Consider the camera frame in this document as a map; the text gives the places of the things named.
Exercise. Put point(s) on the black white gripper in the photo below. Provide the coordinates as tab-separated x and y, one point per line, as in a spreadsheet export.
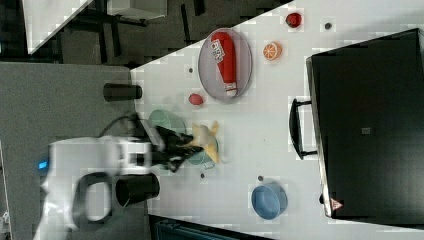
146	147

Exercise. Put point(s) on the yellow plush peeled banana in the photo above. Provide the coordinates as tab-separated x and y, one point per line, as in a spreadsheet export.
205	137

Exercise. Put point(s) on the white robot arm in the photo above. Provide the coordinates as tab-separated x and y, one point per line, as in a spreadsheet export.
122	165

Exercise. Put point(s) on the green mug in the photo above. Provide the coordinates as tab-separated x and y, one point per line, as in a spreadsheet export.
208	157

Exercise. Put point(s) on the green perforated colander basket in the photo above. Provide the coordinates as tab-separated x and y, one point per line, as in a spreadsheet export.
168	120

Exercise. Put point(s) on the grey round plate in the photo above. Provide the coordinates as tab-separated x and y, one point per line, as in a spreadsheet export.
209	74

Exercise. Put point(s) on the blue bowl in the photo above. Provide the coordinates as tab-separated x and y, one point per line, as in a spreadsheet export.
269	200

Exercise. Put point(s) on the red plush ketchup bottle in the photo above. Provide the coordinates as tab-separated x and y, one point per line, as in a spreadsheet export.
223	50

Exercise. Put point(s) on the plush orange slice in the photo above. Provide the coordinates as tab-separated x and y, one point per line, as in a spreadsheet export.
272	51

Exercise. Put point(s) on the red plush strawberry green leaves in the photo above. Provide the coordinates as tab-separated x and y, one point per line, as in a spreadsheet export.
294	20

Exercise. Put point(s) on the silver black toaster oven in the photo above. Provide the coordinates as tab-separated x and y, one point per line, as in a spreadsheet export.
367	110

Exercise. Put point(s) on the black cylinder table post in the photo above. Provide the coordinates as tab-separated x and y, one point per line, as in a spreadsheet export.
121	92
132	189

